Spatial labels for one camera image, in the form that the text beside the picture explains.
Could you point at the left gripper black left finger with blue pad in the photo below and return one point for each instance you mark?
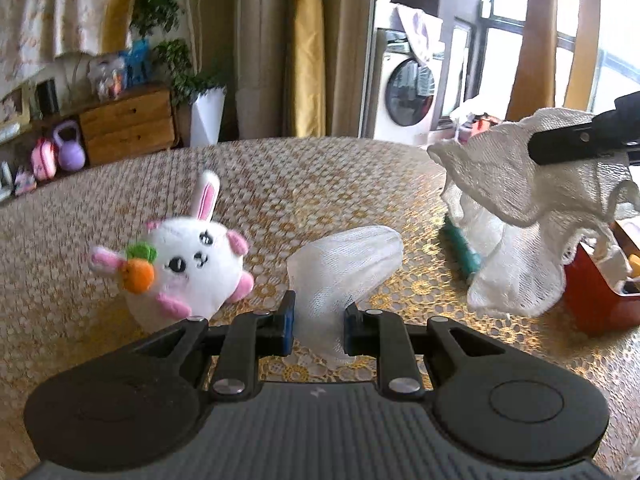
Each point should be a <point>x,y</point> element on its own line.
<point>240,345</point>

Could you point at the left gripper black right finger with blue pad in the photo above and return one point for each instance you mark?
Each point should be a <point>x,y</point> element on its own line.
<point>383,335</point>

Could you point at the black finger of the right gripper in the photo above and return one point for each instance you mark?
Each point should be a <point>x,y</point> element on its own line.
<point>610,133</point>

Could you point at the white gauze pouch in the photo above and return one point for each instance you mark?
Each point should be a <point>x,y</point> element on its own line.
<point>329,274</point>

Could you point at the white bunny plush toy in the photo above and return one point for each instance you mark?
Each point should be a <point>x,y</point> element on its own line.
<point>182,267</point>

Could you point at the white mesh cloth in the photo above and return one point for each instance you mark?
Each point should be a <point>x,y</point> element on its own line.
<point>524,220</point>

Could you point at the tan leather chair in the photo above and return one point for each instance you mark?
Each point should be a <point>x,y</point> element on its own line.
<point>534,81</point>

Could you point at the teal white tissue pack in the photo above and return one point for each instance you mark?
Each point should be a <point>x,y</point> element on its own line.
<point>468,261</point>

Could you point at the yellow duck plush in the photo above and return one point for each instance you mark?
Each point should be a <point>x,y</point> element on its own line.
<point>634,262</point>

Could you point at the red bucket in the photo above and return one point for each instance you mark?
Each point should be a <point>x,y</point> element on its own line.
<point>482,123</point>

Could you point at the red storage box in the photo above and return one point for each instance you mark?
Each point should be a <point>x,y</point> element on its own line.
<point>599,307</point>

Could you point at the silver washing machine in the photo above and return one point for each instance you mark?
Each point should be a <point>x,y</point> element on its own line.
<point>404,91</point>

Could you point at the purple towel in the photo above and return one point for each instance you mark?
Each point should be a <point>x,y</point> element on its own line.
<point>422,31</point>

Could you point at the white plant pot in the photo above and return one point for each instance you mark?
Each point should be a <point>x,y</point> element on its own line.
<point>206,115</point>

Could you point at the yellow curtain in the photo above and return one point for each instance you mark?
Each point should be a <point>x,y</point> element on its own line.
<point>307,78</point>

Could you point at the wooden cabinet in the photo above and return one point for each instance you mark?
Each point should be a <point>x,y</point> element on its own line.
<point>139,122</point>

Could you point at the purple kettlebell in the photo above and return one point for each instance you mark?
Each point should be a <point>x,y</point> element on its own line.
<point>71,155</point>

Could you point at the pink small bag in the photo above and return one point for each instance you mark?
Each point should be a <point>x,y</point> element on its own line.
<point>43,160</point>

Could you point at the green potted plant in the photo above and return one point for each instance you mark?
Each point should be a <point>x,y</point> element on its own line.
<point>174,28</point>

